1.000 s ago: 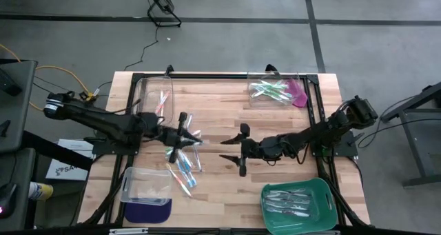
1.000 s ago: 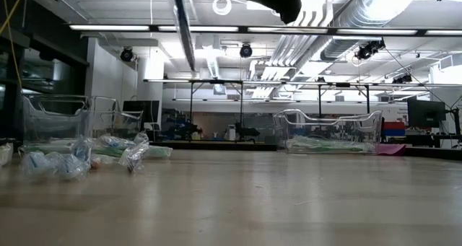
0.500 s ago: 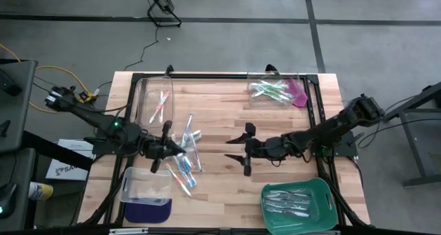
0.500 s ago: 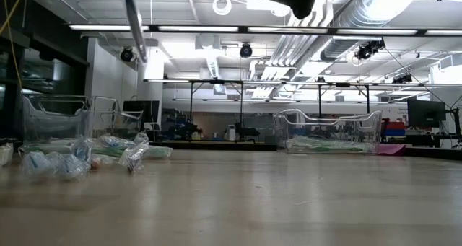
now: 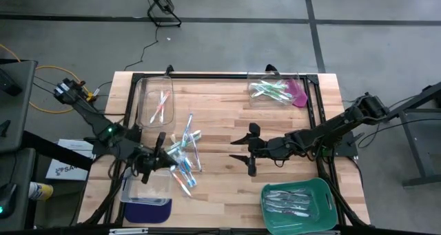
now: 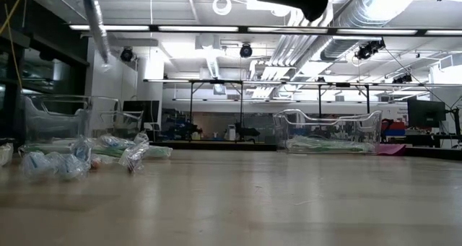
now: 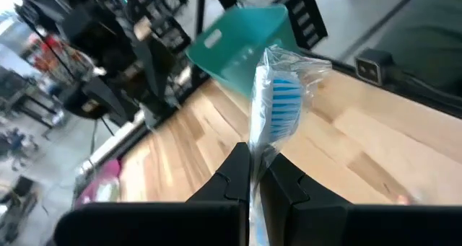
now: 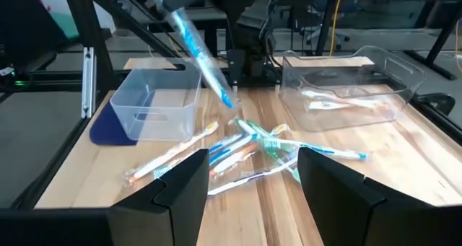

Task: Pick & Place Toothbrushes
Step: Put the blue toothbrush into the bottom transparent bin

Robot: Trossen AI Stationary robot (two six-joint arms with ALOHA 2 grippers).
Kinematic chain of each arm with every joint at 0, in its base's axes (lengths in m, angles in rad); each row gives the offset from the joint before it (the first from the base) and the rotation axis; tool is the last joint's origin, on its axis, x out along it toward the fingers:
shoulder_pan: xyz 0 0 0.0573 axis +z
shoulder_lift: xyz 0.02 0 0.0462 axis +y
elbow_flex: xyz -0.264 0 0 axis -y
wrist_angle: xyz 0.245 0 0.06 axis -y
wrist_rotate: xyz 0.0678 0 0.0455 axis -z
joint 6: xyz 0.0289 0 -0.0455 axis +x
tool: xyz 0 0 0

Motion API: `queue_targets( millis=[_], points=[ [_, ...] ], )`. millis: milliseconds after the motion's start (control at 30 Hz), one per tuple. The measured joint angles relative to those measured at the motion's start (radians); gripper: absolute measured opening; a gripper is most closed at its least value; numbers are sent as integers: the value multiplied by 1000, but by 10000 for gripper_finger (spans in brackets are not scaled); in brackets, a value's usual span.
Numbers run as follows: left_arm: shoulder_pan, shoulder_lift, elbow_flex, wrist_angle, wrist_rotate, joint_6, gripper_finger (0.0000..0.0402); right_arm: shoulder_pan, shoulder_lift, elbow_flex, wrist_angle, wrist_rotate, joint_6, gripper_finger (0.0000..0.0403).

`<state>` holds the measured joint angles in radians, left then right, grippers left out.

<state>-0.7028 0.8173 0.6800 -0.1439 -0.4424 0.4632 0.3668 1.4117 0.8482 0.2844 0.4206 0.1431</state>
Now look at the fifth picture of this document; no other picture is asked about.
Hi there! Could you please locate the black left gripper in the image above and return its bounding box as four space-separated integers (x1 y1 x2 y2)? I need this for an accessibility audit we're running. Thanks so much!
132 131 180 185

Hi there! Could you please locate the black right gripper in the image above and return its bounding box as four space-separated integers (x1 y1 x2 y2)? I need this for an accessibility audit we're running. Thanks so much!
228 123 278 178

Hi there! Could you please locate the purple toothbrush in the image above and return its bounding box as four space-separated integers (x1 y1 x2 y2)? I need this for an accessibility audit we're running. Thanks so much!
265 208 311 218
271 192 313 203
264 201 309 211
267 189 307 198
268 196 307 205
190 134 204 174

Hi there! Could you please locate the blue toothbrush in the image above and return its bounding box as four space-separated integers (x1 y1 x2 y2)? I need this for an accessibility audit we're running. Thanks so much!
178 152 198 187
175 159 194 187
170 134 192 169
181 112 194 148

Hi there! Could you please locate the orange toothbrush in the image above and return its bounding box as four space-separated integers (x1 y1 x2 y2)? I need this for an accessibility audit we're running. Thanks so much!
158 90 166 124
170 167 193 198
149 90 172 124

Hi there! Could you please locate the green toothbrush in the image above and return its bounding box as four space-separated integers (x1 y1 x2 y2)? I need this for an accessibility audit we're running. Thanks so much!
165 138 194 155
254 86 294 97
263 89 294 101
251 88 280 99
165 130 203 149
260 79 289 88
250 83 287 91

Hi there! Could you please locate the clear plastic bin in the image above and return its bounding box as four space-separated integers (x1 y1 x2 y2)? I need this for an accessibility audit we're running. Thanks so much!
135 75 175 129
246 72 300 108
119 165 173 207

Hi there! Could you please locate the dark blue mat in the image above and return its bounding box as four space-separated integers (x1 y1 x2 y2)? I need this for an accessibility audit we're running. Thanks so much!
123 197 173 225

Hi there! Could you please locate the pink mat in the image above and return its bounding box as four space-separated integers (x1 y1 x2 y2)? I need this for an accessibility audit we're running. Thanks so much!
284 76 309 108

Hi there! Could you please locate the white label strip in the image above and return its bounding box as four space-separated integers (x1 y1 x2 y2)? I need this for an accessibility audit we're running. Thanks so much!
109 227 149 235

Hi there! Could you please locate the green plastic bin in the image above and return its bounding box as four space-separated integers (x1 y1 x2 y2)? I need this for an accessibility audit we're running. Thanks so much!
260 178 338 235

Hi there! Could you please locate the white printed box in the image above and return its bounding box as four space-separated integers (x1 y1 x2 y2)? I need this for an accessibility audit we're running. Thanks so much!
45 139 96 182

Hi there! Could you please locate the black diagonal beam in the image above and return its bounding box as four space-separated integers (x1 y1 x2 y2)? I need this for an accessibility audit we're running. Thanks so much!
21 130 94 172

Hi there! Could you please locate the yellow white spray can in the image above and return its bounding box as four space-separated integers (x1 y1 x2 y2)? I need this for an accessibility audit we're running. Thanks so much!
27 181 54 201

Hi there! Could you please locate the dark grey desk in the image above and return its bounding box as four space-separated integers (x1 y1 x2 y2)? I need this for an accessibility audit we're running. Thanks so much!
0 59 39 154
0 147 37 231

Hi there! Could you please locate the black floor fan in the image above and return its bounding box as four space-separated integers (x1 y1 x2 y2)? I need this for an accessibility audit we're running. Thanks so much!
140 0 183 28

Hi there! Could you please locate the black computer mouse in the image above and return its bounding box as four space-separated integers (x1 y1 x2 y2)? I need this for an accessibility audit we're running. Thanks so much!
0 183 17 219

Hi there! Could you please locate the grey metal table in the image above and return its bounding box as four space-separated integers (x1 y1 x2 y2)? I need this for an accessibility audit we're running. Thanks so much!
380 80 441 188

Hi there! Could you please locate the black floor cable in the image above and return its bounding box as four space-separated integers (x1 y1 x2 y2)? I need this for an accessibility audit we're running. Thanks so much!
123 25 160 72

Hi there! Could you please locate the yellow floor cable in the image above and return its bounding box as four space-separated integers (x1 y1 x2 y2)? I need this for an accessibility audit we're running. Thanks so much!
0 43 94 114

